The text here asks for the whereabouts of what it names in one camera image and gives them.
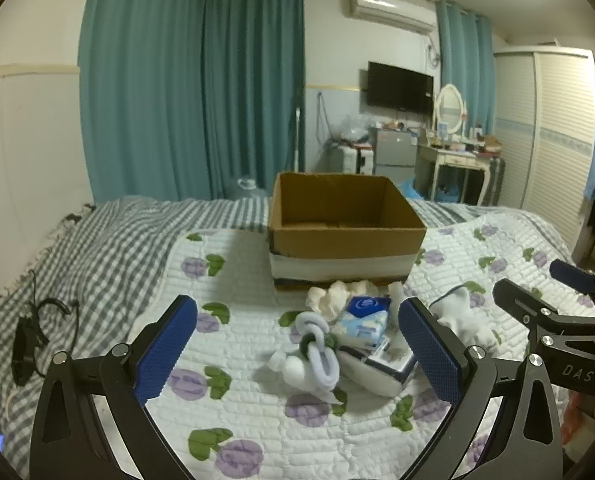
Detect blue plastic bag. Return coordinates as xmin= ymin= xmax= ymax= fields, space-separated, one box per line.
xmin=396 ymin=177 xmax=423 ymax=202

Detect white suitcase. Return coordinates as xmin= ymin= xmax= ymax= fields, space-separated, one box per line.
xmin=338 ymin=146 xmax=362 ymax=175

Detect narrow teal curtain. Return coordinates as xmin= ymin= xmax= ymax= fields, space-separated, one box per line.
xmin=435 ymin=0 xmax=496 ymax=137

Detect white floral quilt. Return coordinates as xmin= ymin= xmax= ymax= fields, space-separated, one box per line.
xmin=140 ymin=212 xmax=595 ymax=480

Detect white air conditioner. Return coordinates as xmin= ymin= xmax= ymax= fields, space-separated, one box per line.
xmin=348 ymin=0 xmax=437 ymax=36

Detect white louvred wardrobe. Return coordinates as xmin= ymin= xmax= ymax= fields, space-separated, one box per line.
xmin=492 ymin=46 xmax=595 ymax=257

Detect white oval mirror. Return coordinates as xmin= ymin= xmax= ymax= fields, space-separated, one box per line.
xmin=432 ymin=84 xmax=466 ymax=137

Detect wide teal curtain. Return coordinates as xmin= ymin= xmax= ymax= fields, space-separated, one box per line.
xmin=78 ymin=0 xmax=214 ymax=207

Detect black wall television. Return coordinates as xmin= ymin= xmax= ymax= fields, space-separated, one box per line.
xmin=367 ymin=61 xmax=435 ymax=115

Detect silver mini fridge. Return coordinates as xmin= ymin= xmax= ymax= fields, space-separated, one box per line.
xmin=369 ymin=126 xmax=421 ymax=186

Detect cream socks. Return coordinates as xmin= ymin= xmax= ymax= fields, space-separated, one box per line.
xmin=306 ymin=280 xmax=378 ymax=319

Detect black corded device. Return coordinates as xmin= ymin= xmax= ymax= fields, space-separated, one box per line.
xmin=12 ymin=270 xmax=82 ymax=387

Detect black wall cable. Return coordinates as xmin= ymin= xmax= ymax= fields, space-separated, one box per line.
xmin=316 ymin=91 xmax=329 ymax=142

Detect clear plastic bag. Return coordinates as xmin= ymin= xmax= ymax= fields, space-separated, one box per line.
xmin=338 ymin=114 xmax=373 ymax=142

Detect light blue hanging garment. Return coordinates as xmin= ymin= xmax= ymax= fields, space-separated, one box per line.
xmin=583 ymin=107 xmax=595 ymax=202

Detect white mop pole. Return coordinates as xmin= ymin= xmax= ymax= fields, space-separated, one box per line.
xmin=292 ymin=105 xmax=303 ymax=174

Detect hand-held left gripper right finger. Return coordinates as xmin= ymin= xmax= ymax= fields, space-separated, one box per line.
xmin=397 ymin=296 xmax=564 ymax=480

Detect brown cardboard box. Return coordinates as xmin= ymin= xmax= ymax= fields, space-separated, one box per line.
xmin=266 ymin=171 xmax=428 ymax=293

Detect white dressing table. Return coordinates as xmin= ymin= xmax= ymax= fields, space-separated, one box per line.
xmin=416 ymin=135 xmax=496 ymax=206

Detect white and blue sock bundle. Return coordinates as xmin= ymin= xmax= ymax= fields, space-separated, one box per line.
xmin=269 ymin=310 xmax=347 ymax=404

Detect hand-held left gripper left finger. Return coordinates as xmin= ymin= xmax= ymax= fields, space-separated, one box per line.
xmin=29 ymin=294 xmax=200 ymax=480

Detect clear water jug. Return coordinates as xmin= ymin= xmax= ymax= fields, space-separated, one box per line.
xmin=236 ymin=177 xmax=269 ymax=202

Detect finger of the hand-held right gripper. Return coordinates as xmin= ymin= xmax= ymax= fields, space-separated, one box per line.
xmin=549 ymin=259 xmax=595 ymax=318
xmin=492 ymin=278 xmax=595 ymax=342

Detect teal corner curtain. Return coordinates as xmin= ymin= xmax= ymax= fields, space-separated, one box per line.
xmin=200 ymin=0 xmax=307 ymax=202

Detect person's right hand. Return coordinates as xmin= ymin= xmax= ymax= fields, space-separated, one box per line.
xmin=560 ymin=394 xmax=595 ymax=461

